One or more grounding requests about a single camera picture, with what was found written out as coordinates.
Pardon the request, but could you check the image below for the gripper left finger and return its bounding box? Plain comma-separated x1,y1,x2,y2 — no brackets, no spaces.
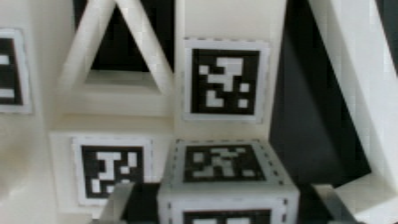
89,183,161,224

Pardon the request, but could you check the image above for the white tagged nut cube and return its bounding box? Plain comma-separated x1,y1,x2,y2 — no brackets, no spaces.
159,140,301,224

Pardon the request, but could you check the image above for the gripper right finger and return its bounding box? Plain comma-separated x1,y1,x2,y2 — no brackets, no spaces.
297,184,363,224

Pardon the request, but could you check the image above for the white chair back part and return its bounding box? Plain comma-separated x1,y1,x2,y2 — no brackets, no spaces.
0,0,274,224

